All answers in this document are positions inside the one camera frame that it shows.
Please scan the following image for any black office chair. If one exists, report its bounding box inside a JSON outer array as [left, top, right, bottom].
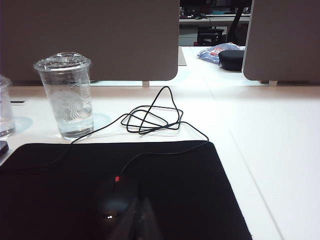
[[196, 26, 226, 47]]

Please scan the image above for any blue printed plastic bag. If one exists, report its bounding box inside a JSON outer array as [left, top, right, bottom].
[[196, 42, 246, 65]]

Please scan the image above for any clear cup with white label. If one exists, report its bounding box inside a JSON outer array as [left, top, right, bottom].
[[0, 74, 16, 140]]

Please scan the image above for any black zipper case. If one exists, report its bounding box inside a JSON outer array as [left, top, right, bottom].
[[218, 49, 245, 72]]

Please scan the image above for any tall clear Starbucks cup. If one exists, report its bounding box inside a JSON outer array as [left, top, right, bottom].
[[33, 51, 95, 141]]

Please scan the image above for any narrow brown desk partition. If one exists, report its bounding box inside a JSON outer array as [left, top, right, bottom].
[[242, 0, 320, 82]]

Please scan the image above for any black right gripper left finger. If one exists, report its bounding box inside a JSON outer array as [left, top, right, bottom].
[[107, 198, 142, 240]]

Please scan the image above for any black computer mouse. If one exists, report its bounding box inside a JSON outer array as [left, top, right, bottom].
[[94, 176, 151, 240]]

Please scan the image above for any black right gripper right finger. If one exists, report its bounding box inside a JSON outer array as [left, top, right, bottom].
[[136, 196, 164, 240]]

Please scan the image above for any wide brown desk partition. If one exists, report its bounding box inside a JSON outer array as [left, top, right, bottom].
[[0, 0, 181, 82]]

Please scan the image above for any black mouse pad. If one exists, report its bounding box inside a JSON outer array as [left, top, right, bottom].
[[0, 140, 253, 240]]

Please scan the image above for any black mouse cable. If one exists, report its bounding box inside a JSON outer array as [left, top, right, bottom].
[[0, 86, 210, 193]]

